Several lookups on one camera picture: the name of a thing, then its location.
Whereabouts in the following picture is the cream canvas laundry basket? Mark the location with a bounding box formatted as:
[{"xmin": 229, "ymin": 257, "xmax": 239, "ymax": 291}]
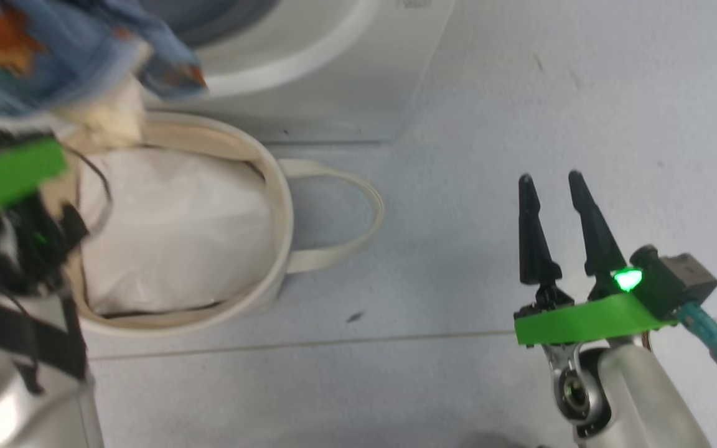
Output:
[{"xmin": 54, "ymin": 111, "xmax": 386, "ymax": 338}]

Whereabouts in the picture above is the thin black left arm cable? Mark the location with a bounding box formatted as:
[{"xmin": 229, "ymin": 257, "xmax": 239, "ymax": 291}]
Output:
[{"xmin": 63, "ymin": 146, "xmax": 113, "ymax": 237}]

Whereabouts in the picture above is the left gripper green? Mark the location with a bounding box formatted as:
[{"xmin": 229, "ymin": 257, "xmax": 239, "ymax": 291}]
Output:
[{"xmin": 0, "ymin": 138, "xmax": 68, "ymax": 225}]

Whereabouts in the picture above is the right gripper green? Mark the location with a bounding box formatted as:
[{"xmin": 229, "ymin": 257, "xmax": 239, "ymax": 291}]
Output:
[{"xmin": 513, "ymin": 170, "xmax": 678, "ymax": 348}]

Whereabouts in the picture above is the right cable with teal connector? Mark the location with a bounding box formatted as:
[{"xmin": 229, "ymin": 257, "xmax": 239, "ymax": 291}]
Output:
[{"xmin": 676, "ymin": 302, "xmax": 717, "ymax": 405}]

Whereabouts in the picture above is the blue garment with orange prints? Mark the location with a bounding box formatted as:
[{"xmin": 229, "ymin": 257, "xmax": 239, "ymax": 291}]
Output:
[{"xmin": 0, "ymin": 0, "xmax": 209, "ymax": 150}]

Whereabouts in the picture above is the white washing machine body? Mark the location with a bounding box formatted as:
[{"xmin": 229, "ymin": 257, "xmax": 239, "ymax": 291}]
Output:
[{"xmin": 141, "ymin": 0, "xmax": 456, "ymax": 145}]

